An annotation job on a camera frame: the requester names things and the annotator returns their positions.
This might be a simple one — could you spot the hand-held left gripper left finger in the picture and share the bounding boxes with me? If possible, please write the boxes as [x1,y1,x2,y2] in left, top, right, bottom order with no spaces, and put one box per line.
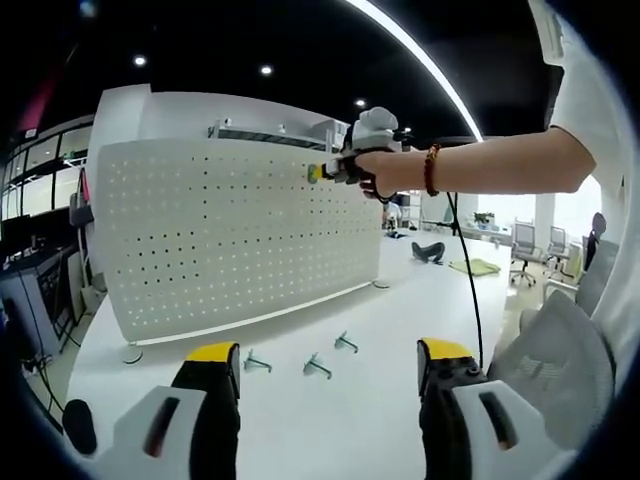
[102,341,242,480]

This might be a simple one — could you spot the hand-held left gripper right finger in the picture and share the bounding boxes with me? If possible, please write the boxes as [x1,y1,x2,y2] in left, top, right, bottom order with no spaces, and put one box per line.
[417,337,544,480]

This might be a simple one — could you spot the white perforated mounting plate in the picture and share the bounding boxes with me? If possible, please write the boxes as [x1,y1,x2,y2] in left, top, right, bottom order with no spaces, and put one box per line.
[96,137,392,365]

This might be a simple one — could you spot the person's right hand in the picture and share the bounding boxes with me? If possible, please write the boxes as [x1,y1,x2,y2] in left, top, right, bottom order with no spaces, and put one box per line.
[344,147,431,202]

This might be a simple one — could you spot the person's left hand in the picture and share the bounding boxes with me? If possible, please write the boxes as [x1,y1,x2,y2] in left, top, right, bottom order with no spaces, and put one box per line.
[62,398,97,456]

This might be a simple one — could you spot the metal shelf rack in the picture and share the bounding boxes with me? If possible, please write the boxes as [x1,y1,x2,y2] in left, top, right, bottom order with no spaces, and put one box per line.
[207,116,354,152]

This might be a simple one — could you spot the long ceiling light strip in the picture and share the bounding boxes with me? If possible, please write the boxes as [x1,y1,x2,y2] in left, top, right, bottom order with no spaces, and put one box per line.
[344,0,485,141]

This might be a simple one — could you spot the dark grey curved object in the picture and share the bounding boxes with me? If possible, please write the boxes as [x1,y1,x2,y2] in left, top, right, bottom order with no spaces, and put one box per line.
[411,241,446,266]

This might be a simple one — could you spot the yellow-green cloth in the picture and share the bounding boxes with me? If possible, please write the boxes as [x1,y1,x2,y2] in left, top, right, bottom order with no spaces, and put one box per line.
[448,257,501,278]

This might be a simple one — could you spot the white floor bin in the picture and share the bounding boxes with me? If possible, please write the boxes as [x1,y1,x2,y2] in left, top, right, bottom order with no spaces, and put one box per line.
[82,272,109,316]

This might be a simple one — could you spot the grey mesh office chair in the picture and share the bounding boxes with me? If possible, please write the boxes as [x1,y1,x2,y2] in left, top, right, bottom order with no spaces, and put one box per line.
[545,225,576,281]
[509,222,539,287]

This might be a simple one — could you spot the white ceiling air conditioner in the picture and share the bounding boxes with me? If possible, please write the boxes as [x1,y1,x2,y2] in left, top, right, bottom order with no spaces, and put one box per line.
[527,0,566,65]

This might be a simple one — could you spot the black equipment cabinet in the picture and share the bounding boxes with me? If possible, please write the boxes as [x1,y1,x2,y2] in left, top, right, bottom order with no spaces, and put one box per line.
[0,247,76,346]

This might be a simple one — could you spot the round ceiling downlights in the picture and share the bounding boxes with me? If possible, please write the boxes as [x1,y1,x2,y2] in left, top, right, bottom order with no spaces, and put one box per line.
[79,0,369,109]

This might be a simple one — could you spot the grey hanging bag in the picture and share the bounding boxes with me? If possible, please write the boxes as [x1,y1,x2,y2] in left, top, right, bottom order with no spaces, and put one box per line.
[69,167,95,227]

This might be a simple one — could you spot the red bead bracelet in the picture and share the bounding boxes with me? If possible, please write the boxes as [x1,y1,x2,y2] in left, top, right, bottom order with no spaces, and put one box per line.
[423,143,444,197]

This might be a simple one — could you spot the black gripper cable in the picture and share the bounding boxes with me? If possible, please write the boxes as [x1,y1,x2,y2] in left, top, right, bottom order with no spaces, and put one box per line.
[444,191,485,371]

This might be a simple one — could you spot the black floor cable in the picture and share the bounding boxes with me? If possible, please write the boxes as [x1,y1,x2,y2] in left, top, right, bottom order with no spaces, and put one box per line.
[19,349,66,426]

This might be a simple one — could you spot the operator arm with bracelet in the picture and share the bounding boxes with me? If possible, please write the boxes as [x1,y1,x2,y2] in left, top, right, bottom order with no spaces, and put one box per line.
[547,0,640,431]

